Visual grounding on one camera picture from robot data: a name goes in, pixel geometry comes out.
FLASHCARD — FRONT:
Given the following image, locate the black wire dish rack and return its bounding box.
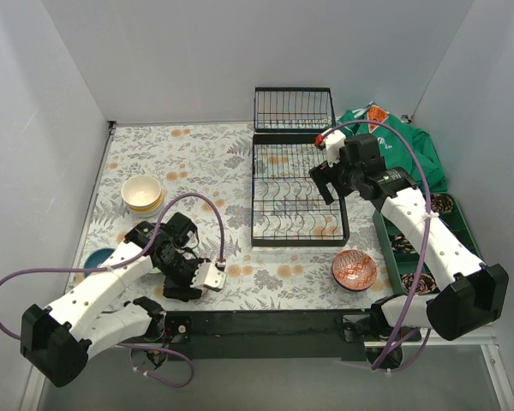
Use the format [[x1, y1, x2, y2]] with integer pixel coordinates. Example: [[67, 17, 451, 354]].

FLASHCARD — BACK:
[[251, 86, 350, 247]]

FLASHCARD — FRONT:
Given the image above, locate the cream ceramic bowl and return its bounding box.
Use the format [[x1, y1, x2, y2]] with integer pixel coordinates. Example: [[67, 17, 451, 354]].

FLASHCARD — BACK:
[[121, 175, 163, 210]]

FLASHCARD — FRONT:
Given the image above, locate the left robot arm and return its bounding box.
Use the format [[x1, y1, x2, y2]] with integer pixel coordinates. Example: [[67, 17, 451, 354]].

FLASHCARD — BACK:
[[21, 212, 204, 387]]

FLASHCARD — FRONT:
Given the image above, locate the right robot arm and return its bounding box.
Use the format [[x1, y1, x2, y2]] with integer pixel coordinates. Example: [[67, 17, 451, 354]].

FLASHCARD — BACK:
[[309, 131, 509, 341]]

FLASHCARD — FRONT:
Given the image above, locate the green shirt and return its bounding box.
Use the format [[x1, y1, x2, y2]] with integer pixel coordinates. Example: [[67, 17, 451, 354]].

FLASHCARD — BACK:
[[338, 102, 447, 193]]

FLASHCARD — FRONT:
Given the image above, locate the floral patterned table mat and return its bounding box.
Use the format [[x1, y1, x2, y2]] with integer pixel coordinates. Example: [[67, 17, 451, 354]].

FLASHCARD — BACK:
[[81, 123, 392, 311]]

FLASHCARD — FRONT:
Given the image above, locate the cream bowl with yellow stripe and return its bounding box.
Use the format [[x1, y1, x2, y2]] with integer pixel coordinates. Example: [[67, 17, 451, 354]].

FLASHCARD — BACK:
[[126, 195, 163, 216]]

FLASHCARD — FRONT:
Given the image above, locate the blue bowl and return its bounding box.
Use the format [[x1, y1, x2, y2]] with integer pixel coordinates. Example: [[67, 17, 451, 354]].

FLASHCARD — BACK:
[[83, 247, 115, 268]]

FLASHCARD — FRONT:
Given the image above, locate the green compartment tray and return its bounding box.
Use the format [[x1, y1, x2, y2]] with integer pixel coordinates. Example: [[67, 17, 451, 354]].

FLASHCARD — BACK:
[[373, 192, 482, 295]]

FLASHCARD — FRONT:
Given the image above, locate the orange patterned bowl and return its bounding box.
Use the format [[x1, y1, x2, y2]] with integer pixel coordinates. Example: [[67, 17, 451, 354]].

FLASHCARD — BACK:
[[332, 249, 377, 291]]

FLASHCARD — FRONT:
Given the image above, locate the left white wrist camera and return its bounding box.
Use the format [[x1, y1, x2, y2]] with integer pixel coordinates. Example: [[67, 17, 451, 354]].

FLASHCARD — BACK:
[[190, 259, 227, 291]]

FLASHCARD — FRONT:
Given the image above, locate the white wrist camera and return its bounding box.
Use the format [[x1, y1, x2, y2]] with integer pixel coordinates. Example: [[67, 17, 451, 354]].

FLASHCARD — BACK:
[[190, 259, 227, 291], [315, 130, 346, 167]]

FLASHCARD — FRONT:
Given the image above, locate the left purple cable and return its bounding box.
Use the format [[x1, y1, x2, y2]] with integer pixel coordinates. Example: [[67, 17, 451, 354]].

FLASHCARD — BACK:
[[0, 193, 227, 389]]

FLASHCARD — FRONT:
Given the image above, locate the purple cable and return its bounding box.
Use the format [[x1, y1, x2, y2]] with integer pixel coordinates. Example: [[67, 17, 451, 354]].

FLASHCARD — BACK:
[[320, 119, 433, 372], [0, 193, 227, 389]]

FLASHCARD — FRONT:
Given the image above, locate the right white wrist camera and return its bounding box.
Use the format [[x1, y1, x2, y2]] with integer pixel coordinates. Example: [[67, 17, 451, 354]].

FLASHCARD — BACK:
[[315, 130, 346, 167]]

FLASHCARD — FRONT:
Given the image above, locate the aluminium front rail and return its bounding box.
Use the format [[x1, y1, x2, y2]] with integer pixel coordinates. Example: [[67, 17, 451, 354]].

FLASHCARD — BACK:
[[33, 310, 498, 348]]

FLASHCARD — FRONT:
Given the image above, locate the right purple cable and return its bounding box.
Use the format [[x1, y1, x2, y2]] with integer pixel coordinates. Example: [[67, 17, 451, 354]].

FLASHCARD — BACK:
[[320, 119, 433, 372]]

